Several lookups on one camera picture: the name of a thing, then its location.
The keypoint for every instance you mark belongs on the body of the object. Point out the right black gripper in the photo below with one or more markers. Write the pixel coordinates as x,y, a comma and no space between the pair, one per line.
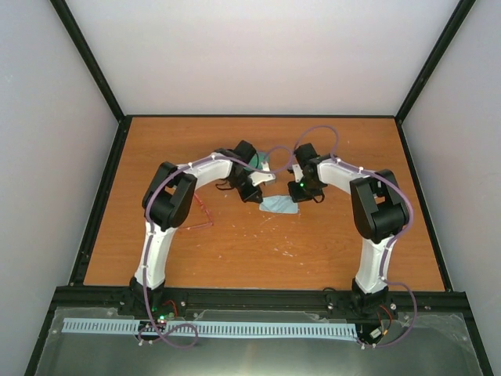
298,197

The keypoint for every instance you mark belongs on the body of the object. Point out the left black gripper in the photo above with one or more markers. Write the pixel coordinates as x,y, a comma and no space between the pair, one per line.
246,196

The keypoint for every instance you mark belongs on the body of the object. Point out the light blue cleaning cloth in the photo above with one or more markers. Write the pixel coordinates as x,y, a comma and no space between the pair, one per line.
279,204

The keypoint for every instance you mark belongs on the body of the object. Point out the grey-green glasses case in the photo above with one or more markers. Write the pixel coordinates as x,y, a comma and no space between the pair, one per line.
257,160

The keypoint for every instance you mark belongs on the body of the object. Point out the red transparent sunglasses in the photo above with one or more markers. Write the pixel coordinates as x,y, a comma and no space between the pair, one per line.
200,217

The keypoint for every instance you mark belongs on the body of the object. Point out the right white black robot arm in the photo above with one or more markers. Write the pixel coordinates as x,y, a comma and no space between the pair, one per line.
380,211

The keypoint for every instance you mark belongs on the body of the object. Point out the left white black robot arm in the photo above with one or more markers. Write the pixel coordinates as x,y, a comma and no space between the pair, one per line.
168,200

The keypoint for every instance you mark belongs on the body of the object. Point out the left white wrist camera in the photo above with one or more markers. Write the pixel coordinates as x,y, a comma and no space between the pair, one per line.
264,177

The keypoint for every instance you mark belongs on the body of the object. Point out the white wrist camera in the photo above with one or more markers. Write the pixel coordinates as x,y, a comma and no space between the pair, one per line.
264,177
298,173

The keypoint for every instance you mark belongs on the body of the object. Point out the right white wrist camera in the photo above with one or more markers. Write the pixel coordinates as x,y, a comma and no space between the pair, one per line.
298,173

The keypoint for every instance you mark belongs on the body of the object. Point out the left controller board with wires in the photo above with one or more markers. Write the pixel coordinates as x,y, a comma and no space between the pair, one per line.
164,312

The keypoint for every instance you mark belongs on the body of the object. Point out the right connector with wires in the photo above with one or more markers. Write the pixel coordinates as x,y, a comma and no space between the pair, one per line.
384,322

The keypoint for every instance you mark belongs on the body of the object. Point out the black aluminium front rail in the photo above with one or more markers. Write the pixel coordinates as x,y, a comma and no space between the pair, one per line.
326,303

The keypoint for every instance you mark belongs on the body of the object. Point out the light blue slotted cable duct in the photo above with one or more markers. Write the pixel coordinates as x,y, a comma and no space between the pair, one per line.
217,329

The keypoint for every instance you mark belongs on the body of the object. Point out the right black frame post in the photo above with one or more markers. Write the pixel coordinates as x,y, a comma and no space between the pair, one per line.
450,30

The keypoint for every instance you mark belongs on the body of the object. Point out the black frame post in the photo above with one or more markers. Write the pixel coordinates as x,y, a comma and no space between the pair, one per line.
71,26
450,30

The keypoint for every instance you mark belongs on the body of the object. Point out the left black frame post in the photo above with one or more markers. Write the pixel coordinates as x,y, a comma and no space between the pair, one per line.
71,26

